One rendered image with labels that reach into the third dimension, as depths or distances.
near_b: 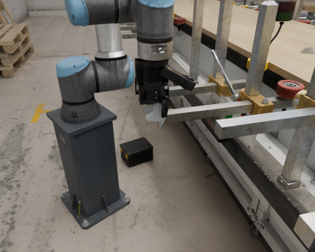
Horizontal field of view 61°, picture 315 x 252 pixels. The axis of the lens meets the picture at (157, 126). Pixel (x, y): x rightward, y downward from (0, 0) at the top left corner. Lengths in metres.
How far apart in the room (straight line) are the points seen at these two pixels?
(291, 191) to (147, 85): 0.49
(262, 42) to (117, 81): 0.67
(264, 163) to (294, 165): 0.14
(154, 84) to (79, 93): 0.59
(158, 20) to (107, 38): 0.61
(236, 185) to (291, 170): 0.83
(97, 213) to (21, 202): 0.49
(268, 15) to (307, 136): 0.35
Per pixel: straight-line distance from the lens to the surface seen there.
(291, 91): 0.93
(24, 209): 1.82
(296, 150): 0.77
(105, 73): 1.24
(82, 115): 1.28
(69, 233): 1.61
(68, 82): 1.23
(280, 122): 0.61
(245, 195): 1.56
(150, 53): 0.67
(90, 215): 1.61
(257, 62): 0.88
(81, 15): 0.73
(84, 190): 1.47
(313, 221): 0.40
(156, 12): 0.65
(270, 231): 1.44
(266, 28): 0.86
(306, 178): 1.04
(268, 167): 0.89
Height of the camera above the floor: 1.23
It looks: 31 degrees down
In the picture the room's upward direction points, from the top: straight up
